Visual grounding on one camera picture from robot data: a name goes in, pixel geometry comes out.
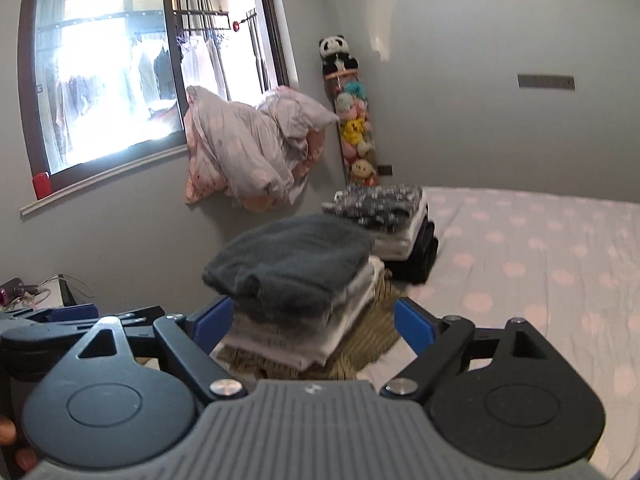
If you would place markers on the pink grey bundled duvet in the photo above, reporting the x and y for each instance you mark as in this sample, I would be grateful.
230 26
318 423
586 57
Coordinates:
260 156

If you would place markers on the left hand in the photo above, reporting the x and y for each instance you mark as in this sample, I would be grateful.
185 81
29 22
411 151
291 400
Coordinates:
25 458

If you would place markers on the bedside table with cables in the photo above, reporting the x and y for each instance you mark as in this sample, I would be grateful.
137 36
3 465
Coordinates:
56 291

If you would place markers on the grey wall vent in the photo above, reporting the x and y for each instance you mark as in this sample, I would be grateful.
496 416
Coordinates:
546 81

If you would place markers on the white patterned folded garment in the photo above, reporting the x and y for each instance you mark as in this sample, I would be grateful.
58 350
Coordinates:
381 208

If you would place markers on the beige folded clothes stack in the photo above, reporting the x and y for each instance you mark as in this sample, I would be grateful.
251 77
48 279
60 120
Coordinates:
310 324

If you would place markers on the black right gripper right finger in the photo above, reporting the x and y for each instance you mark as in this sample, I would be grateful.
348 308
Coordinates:
445 348

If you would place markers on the pink dotted grey bedsheet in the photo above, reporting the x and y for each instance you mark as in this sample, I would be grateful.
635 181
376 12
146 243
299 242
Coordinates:
569 267

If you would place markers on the hanging plush toy organizer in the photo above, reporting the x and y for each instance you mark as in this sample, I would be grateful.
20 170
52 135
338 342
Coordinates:
350 102

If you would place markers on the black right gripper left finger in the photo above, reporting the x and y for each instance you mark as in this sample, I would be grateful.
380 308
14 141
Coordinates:
153 356

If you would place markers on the red cup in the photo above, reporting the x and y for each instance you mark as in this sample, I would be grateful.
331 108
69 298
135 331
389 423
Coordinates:
42 185

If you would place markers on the panda plush toy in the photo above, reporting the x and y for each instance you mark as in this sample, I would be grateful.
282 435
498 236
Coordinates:
335 54

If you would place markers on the olive striped garment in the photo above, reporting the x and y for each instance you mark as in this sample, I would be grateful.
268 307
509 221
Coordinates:
356 336

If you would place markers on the window with dark frame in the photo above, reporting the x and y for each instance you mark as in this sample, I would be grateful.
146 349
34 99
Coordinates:
102 83

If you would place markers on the black folded clothes pile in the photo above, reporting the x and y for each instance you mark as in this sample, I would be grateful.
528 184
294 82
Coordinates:
417 267

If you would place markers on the dark grey garment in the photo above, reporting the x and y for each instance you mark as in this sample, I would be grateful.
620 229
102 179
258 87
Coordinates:
290 269

